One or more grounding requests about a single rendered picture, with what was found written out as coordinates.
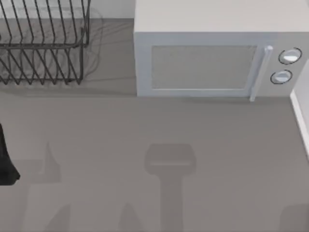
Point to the microwave oven door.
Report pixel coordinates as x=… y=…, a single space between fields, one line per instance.
x=144 y=62

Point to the pale microwave oven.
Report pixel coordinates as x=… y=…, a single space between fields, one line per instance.
x=193 y=19

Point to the small microwave knob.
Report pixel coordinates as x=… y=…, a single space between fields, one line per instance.
x=281 y=76

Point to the large microwave knob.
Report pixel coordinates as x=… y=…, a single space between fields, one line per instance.
x=289 y=56

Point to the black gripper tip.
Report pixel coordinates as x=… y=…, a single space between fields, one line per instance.
x=6 y=166

